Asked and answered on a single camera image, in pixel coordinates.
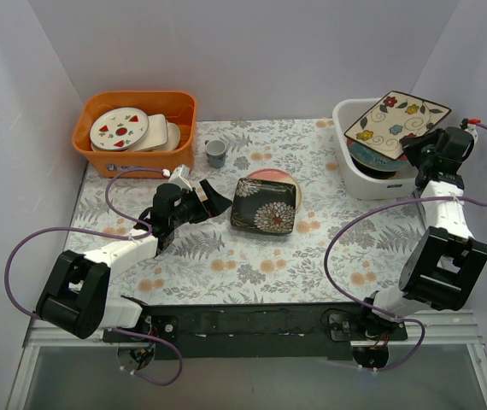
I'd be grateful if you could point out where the square floral plate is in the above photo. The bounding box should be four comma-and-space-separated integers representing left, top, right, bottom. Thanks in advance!
344, 91, 452, 160

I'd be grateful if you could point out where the large red teal plate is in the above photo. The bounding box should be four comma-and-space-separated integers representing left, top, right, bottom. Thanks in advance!
347, 139, 410, 172

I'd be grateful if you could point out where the glossy black plate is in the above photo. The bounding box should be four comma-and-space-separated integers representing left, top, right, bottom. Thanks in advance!
352, 160, 397, 180

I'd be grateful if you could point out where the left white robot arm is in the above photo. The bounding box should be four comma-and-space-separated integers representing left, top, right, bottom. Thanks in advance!
36, 179, 232, 342

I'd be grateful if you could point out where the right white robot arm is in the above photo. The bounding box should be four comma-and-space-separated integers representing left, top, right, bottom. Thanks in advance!
356, 124, 487, 340

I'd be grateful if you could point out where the white plastic bin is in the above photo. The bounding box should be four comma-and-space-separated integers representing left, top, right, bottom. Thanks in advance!
332, 98, 417, 200

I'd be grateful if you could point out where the orange plastic bin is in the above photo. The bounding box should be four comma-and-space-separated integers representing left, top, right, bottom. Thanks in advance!
72, 90, 197, 178

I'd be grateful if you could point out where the small grey white cup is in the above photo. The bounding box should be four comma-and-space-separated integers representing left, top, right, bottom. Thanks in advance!
205, 140, 226, 169

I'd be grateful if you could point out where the black floral rectangular plate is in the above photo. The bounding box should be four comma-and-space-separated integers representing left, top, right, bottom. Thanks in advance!
230, 178, 296, 235

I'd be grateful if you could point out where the dark plate under square plate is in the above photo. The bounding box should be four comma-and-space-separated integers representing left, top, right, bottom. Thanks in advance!
248, 168, 302, 210

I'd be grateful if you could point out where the cream rectangular plate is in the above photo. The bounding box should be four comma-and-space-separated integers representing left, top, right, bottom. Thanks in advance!
130, 114, 168, 152

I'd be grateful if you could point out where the small cream plate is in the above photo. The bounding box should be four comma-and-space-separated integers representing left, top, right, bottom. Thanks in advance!
155, 122, 181, 152

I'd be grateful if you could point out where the round watermelon pattern plate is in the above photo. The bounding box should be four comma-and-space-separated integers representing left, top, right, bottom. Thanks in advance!
89, 107, 149, 151

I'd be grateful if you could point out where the floral patterned table mat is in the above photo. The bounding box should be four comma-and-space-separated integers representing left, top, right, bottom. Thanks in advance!
50, 118, 449, 307

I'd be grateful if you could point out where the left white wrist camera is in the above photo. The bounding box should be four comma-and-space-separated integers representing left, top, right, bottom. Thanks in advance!
162, 164, 192, 190

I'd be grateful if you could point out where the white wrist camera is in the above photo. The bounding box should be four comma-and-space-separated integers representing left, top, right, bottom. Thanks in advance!
162, 164, 192, 190
460, 118, 481, 142

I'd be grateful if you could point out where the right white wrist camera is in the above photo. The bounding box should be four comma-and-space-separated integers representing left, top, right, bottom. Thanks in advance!
460, 118, 481, 142

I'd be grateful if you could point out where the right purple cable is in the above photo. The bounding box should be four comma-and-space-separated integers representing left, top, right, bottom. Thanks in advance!
324, 117, 487, 372

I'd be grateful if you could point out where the purple cable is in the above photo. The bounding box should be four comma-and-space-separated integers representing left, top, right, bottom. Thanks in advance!
324, 117, 487, 372
3, 166, 185, 387

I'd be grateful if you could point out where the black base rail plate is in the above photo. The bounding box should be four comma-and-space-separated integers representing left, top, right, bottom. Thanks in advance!
102, 298, 411, 360

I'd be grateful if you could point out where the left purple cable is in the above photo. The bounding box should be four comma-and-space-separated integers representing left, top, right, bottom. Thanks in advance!
3, 166, 185, 387

